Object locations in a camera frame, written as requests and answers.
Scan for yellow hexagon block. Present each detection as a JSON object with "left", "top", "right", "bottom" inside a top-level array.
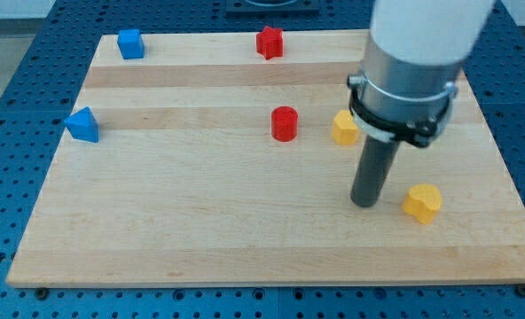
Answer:
[{"left": 331, "top": 110, "right": 361, "bottom": 145}]

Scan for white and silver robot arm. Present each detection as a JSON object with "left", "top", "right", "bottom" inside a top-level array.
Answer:
[{"left": 348, "top": 0, "right": 495, "bottom": 148}]

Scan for red cylinder block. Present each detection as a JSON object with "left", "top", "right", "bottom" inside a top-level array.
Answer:
[{"left": 270, "top": 105, "right": 298, "bottom": 142}]

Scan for light wooden board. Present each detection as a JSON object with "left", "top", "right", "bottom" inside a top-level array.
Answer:
[{"left": 6, "top": 30, "right": 525, "bottom": 288}]

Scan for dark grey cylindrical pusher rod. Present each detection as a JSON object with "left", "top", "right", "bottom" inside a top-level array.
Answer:
[{"left": 350, "top": 136, "right": 399, "bottom": 207}]

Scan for red star block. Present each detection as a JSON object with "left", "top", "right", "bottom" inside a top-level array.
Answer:
[{"left": 255, "top": 26, "right": 284, "bottom": 60}]

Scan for yellow heart block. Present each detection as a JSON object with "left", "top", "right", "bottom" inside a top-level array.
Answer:
[{"left": 401, "top": 183, "right": 443, "bottom": 225}]

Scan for blue cube block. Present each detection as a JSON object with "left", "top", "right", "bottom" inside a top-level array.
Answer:
[{"left": 117, "top": 29, "right": 145, "bottom": 59}]

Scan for blue triangle block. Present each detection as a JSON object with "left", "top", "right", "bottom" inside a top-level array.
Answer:
[{"left": 65, "top": 107, "right": 99, "bottom": 143}]

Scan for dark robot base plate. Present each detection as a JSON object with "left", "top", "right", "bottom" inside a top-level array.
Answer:
[{"left": 225, "top": 0, "right": 320, "bottom": 16}]

